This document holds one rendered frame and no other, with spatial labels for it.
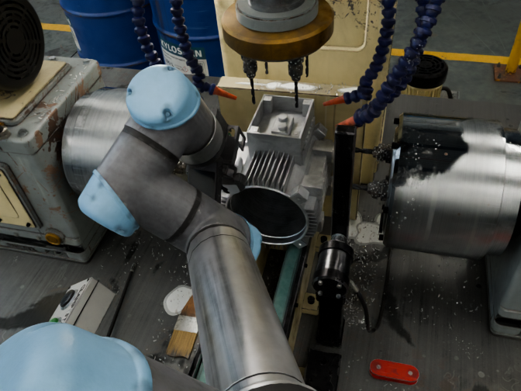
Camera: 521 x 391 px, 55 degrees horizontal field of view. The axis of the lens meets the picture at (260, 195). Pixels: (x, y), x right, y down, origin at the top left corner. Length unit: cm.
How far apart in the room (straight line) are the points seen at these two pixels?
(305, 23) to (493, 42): 290
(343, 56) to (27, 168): 66
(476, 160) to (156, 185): 51
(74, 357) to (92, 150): 78
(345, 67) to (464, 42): 255
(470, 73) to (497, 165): 244
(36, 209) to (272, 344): 82
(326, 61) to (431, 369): 63
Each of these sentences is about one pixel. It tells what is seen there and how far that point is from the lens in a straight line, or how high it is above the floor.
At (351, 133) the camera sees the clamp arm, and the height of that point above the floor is 125.
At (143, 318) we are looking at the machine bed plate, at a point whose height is 80.
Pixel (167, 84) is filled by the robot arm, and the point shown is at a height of 141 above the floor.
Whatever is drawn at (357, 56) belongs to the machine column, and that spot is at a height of 116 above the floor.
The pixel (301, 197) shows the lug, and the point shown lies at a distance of 87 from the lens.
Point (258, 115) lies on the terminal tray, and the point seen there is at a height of 113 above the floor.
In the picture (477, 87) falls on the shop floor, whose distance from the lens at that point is 318.
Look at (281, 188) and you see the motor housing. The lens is 87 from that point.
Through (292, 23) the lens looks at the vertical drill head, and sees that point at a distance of 79.
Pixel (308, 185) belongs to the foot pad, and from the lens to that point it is 90.
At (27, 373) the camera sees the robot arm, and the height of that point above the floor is 152.
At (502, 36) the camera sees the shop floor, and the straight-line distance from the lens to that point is 373.
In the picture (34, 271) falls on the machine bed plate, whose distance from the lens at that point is 128.
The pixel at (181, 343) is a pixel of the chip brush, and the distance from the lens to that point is 105.
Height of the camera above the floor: 171
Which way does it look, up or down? 45 degrees down
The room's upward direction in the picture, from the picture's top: 6 degrees counter-clockwise
